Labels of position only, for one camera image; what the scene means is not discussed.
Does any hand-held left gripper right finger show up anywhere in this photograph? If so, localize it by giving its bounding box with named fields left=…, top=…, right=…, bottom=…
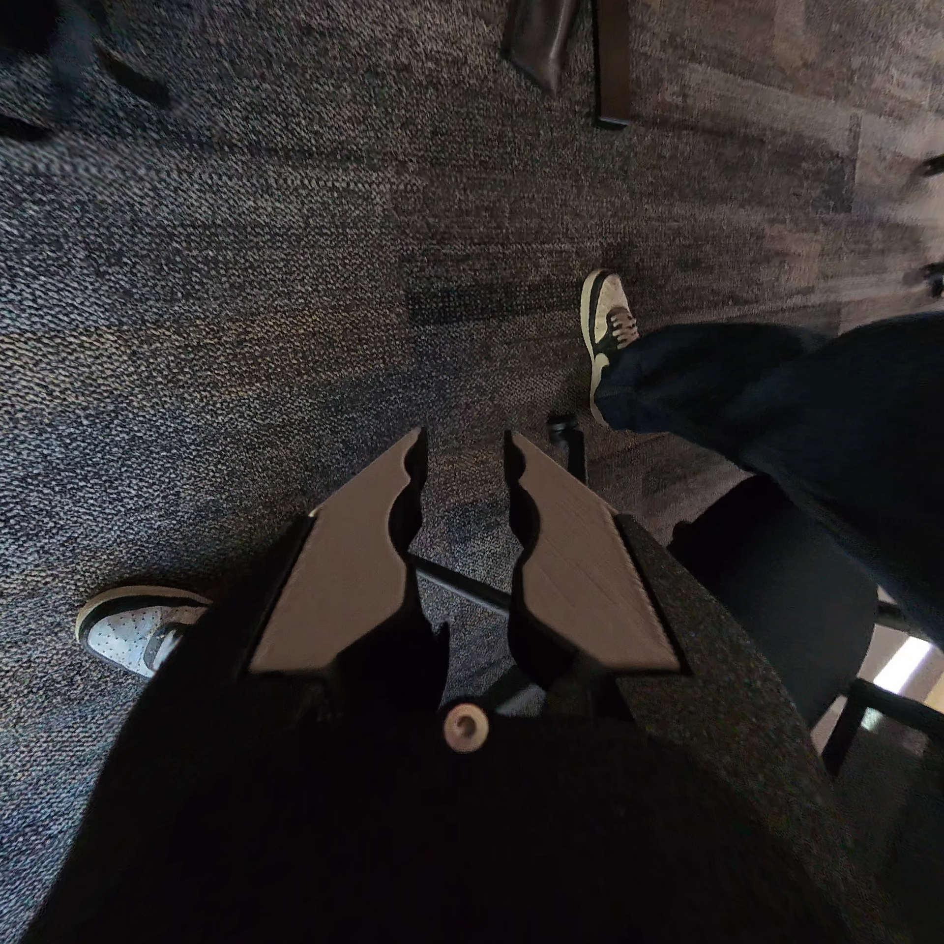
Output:
left=503, top=430, right=681, bottom=712

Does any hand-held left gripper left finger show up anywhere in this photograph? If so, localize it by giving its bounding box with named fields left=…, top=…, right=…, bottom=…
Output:
left=248, top=426, right=451, bottom=712

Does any black desk leg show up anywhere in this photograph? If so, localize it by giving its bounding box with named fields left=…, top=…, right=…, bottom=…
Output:
left=592, top=0, right=634, bottom=132

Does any black and white sneaker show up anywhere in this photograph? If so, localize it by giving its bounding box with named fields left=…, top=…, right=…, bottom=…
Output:
left=74, top=586, right=215, bottom=678
left=580, top=269, right=640, bottom=429

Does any person's dark trouser leg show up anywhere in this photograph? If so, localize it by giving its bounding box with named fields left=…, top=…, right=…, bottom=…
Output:
left=593, top=313, right=944, bottom=653

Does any black swivel office chair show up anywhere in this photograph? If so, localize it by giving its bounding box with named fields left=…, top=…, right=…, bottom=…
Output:
left=918, top=151, right=944, bottom=297

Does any dark blue backpack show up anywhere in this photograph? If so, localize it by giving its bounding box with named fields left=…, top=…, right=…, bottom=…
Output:
left=0, top=0, right=174, bottom=143

